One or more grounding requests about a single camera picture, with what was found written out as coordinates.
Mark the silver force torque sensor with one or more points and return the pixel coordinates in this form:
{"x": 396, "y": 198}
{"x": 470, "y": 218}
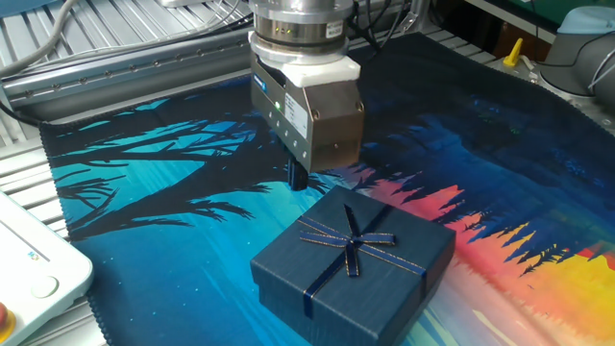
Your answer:
{"x": 300, "y": 29}

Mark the white teach pendant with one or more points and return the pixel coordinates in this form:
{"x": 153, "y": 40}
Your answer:
{"x": 33, "y": 269}

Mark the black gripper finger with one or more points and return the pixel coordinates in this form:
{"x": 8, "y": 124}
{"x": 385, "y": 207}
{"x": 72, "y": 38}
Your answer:
{"x": 292, "y": 174}
{"x": 302, "y": 179}

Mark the yellow plastic clip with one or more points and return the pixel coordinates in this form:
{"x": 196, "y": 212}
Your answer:
{"x": 514, "y": 53}

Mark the navy gift box lid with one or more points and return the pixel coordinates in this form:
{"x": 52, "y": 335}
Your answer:
{"x": 355, "y": 269}

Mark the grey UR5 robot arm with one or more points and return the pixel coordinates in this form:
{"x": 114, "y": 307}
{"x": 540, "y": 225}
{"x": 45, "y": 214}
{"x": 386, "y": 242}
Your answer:
{"x": 583, "y": 53}

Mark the grey Schunk gripper body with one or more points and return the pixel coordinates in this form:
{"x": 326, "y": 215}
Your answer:
{"x": 331, "y": 125}

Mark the white gripper adapter plate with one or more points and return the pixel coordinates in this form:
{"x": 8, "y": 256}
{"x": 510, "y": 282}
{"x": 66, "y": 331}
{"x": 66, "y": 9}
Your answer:
{"x": 322, "y": 72}

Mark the aluminium linear rail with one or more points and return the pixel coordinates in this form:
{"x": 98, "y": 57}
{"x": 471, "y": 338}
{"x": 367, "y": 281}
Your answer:
{"x": 120, "y": 67}

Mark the sunset forest print tablecloth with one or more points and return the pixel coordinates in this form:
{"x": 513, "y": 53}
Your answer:
{"x": 158, "y": 269}

